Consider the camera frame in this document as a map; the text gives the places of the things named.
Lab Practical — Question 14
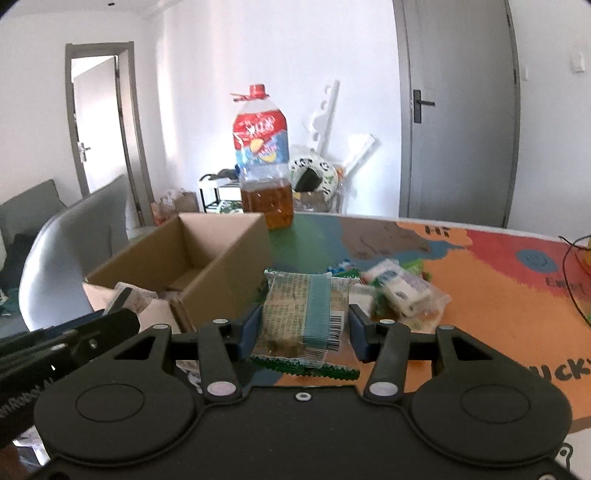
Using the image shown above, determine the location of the blue snack wrapper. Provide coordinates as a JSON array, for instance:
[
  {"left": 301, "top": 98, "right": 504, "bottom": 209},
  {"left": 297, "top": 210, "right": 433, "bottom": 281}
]
[{"left": 327, "top": 259, "right": 356, "bottom": 275}]

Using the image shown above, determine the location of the open cardboard box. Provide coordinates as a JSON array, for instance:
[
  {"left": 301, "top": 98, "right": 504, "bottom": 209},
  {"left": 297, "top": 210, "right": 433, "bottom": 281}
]
[{"left": 83, "top": 213, "right": 271, "bottom": 332}]

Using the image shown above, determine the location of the grey chair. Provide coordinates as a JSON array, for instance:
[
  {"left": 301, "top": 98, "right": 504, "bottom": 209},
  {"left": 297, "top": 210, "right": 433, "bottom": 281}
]
[{"left": 18, "top": 175, "right": 129, "bottom": 331}]

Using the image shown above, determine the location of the black shoe rack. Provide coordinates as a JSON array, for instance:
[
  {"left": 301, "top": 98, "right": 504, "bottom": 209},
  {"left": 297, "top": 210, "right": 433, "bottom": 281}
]
[{"left": 198, "top": 169, "right": 242, "bottom": 214}]

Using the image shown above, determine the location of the grey sofa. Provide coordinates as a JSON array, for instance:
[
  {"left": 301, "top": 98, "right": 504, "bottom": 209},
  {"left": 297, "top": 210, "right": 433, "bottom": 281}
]
[{"left": 1, "top": 179, "right": 65, "bottom": 293}]

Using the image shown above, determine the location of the colourful cartoon table mat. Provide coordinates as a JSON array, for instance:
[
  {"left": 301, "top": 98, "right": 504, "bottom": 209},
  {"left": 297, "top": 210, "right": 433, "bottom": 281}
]
[{"left": 270, "top": 213, "right": 590, "bottom": 432}]

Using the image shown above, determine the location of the brown box on floor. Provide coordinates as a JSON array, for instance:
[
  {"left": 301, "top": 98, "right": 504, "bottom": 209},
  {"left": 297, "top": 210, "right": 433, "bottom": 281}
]
[{"left": 150, "top": 189, "right": 199, "bottom": 226}]

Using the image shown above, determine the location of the panda pattern cushion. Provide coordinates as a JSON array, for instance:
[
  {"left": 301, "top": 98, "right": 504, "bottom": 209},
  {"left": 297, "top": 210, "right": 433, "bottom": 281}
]
[{"left": 290, "top": 153, "right": 339, "bottom": 202}]

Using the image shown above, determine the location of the large iced tea bottle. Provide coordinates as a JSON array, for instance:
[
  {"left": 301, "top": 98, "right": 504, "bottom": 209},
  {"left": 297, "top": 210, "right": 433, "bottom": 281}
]
[{"left": 232, "top": 84, "right": 294, "bottom": 230}]

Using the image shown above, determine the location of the white foam board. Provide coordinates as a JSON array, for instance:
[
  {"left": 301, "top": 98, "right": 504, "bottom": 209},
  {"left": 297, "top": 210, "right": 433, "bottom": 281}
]
[{"left": 304, "top": 79, "right": 341, "bottom": 157}]

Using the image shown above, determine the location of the grey door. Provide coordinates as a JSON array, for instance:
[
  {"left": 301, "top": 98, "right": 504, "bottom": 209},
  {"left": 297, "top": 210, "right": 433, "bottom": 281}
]
[
  {"left": 393, "top": 1, "right": 520, "bottom": 228},
  {"left": 65, "top": 42, "right": 154, "bottom": 229}
]

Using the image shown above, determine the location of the black cable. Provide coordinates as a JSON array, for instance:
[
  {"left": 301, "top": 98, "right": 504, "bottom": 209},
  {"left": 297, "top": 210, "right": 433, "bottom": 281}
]
[{"left": 558, "top": 234, "right": 591, "bottom": 324}]

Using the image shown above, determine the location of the white light switch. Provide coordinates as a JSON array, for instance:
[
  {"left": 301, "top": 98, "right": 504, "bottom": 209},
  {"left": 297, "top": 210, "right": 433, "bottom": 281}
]
[{"left": 570, "top": 51, "right": 586, "bottom": 74}]

